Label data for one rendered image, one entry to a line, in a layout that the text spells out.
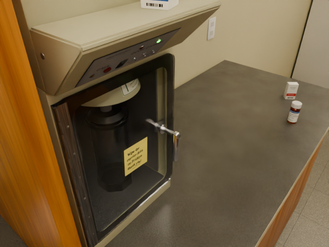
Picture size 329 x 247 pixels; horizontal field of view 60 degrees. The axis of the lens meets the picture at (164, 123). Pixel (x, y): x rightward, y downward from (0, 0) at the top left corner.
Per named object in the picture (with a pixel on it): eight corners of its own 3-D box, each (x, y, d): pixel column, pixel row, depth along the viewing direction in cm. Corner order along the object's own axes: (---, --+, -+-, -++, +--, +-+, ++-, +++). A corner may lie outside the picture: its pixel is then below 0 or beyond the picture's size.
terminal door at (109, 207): (90, 247, 68) (53, 102, 46) (170, 176, 88) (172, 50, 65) (92, 249, 68) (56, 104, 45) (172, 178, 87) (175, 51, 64)
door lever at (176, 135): (165, 150, 78) (159, 155, 76) (165, 122, 73) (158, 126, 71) (181, 159, 75) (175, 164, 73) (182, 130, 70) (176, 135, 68)
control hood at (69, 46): (43, 93, 44) (26, 27, 38) (173, 40, 65) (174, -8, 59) (91, 119, 38) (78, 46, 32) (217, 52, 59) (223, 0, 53)
